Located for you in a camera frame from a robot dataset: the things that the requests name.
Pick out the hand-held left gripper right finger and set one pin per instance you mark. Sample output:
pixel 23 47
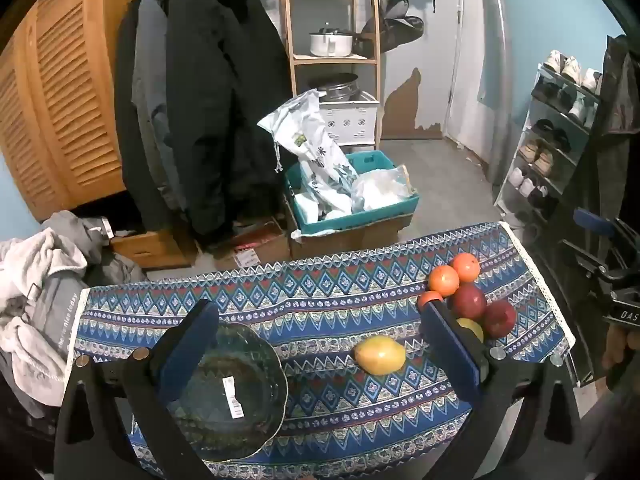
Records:
pixel 457 355

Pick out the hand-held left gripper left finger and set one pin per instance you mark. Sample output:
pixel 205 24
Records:
pixel 186 355

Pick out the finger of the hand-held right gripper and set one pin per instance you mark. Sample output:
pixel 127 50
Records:
pixel 585 256
pixel 593 221

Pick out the clear glass bowl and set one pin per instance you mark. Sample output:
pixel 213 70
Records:
pixel 240 360

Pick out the dark red apple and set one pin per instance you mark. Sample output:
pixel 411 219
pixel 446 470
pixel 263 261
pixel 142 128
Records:
pixel 469 301

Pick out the small orange tangerine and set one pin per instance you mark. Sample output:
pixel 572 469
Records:
pixel 429 299

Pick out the person's right hand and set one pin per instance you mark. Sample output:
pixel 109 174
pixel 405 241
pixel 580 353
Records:
pixel 620 352

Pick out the bright red apple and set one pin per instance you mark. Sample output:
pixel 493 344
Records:
pixel 500 317

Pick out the medium orange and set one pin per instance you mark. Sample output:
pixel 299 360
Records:
pixel 444 279

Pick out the shoe rack with shoes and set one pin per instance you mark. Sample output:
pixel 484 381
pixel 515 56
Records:
pixel 545 160

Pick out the white shoe rack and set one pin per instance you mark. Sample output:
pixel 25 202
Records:
pixel 550 150

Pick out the large orange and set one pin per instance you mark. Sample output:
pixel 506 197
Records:
pixel 466 267

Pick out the wooden drawer box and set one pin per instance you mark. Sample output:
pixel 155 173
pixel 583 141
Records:
pixel 150 247

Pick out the dark grey garment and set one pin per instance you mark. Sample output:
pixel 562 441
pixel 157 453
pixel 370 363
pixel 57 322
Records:
pixel 107 267

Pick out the cardboard box with red label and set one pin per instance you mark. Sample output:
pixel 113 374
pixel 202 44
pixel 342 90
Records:
pixel 250 250

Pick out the blue patterned tablecloth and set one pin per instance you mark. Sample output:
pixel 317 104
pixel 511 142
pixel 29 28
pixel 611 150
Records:
pixel 325 285

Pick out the brown cardboard box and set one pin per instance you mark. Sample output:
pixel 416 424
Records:
pixel 350 240

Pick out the teal storage box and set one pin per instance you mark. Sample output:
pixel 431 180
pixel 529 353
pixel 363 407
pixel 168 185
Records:
pixel 380 212

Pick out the light grey fleece garment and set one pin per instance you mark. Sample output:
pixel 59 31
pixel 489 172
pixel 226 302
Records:
pixel 27 280

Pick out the clear plastic bag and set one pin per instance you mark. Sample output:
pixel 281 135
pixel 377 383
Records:
pixel 380 187

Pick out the white door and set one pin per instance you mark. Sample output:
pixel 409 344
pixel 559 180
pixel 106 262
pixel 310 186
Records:
pixel 467 60

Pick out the white printed rice bag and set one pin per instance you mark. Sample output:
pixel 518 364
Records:
pixel 312 145

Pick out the black hanging coat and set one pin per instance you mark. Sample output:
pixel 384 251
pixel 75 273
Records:
pixel 220 100

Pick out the white plastic basket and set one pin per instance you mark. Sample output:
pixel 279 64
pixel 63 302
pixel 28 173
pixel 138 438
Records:
pixel 352 120

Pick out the grey hanging jacket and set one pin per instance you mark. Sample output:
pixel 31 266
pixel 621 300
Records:
pixel 150 90

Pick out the wooden shelf unit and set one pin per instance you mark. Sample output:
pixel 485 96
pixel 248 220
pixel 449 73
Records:
pixel 367 67

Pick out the wooden louvred wardrobe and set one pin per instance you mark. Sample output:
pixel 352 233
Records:
pixel 60 110

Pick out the grey hanging bag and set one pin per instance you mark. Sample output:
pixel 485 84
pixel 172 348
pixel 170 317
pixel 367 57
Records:
pixel 397 15

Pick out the steel pot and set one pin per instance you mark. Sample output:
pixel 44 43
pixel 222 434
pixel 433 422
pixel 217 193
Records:
pixel 336 87

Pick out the white cooking pot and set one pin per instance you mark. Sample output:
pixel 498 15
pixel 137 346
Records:
pixel 330 42

